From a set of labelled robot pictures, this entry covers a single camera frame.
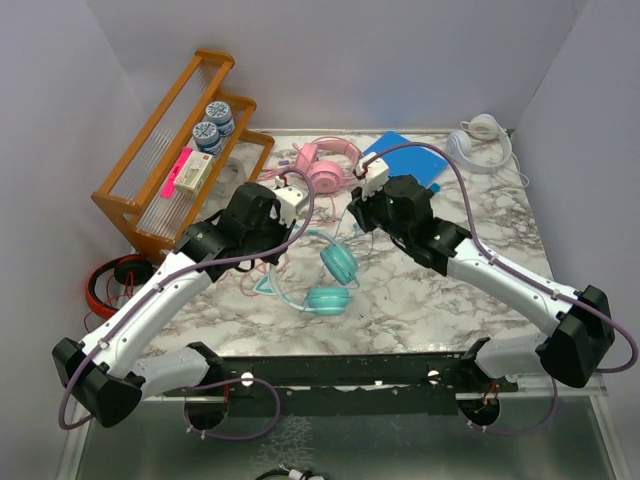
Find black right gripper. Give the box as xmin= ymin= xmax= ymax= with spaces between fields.
xmin=348 ymin=177 xmax=412 ymax=245

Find pink cat-ear headphones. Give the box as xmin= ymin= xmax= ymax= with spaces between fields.
xmin=239 ymin=138 xmax=368 ymax=296

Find teal cat-ear headphones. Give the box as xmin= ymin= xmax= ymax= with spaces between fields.
xmin=250 ymin=226 xmax=365 ymax=316

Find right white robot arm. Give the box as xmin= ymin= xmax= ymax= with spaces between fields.
xmin=348 ymin=175 xmax=615 ymax=391

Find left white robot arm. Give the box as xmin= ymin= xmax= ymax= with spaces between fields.
xmin=52 ymin=182 xmax=308 ymax=428

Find white headphones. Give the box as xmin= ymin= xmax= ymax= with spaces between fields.
xmin=445 ymin=113 xmax=529 ymax=189

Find red black headphones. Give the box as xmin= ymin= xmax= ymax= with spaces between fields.
xmin=83 ymin=253 xmax=157 ymax=333

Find blue notebook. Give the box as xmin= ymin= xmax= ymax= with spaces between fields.
xmin=363 ymin=131 xmax=449 ymax=187

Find clear tape roll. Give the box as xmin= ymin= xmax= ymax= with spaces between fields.
xmin=213 ymin=157 xmax=247 ymax=196

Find small cardboard box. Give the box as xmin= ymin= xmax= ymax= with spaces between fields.
xmin=174 ymin=151 xmax=215 ymax=194

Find wooden tiered shelf rack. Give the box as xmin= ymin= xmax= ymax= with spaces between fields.
xmin=91 ymin=49 xmax=274 ymax=264

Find blue-lidded jar front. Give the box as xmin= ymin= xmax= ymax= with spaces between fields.
xmin=192 ymin=121 xmax=222 ymax=157

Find blue-lidded jar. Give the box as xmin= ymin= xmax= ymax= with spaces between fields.
xmin=205 ymin=100 xmax=235 ymax=137
xmin=192 ymin=121 xmax=222 ymax=157

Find blue-lidded jar rear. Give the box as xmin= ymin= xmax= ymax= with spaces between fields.
xmin=205 ymin=100 xmax=235 ymax=137

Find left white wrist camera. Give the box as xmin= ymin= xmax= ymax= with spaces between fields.
xmin=274 ymin=186 xmax=309 ymax=226

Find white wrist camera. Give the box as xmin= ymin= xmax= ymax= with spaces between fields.
xmin=354 ymin=158 xmax=389 ymax=200
xmin=274 ymin=186 xmax=309 ymax=226

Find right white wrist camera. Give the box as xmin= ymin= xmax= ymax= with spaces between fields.
xmin=354 ymin=158 xmax=389 ymax=200

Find black front mounting rail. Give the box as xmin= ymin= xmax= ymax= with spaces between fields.
xmin=162 ymin=341 xmax=521 ymax=417

